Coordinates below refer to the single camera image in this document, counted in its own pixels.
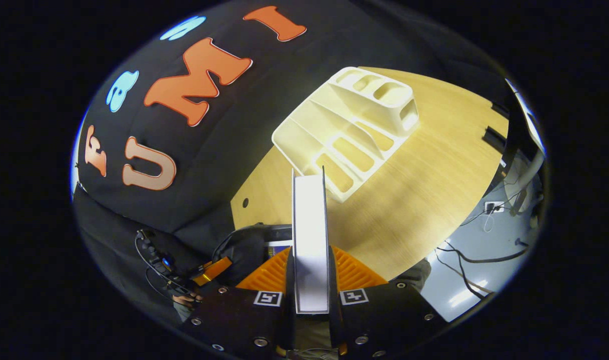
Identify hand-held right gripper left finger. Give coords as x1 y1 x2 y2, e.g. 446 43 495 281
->
179 246 298 358

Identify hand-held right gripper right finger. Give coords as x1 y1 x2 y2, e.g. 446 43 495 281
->
327 245 448 358

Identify grey schoolbag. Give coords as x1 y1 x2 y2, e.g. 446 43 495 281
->
212 222 293 273

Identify white book with blue picture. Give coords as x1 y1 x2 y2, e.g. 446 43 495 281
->
265 239 293 258

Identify book with dark blue spine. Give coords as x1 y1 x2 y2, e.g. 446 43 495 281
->
290 166 331 316

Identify cream white bookshelf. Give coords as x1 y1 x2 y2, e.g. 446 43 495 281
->
272 66 420 203

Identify person's olive trousers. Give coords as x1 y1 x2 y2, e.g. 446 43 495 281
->
397 258 433 293

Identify black floor cable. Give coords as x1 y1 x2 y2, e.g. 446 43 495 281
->
434 241 530 264

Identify white furniture frame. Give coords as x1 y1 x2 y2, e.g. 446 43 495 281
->
504 77 545 216

